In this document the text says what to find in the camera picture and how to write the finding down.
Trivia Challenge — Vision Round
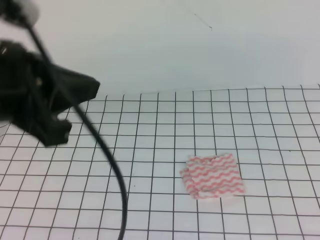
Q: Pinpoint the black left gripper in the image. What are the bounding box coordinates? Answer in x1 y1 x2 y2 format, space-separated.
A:
0 40 100 147

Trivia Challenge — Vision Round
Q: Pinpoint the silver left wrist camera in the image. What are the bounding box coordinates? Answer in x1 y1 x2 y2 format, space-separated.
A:
15 0 40 27

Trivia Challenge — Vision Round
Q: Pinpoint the black left camera cable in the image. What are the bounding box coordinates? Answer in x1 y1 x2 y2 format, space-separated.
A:
14 14 129 240

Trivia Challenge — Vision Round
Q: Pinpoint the pink wavy striped towel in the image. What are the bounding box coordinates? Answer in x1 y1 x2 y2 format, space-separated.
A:
180 153 245 200

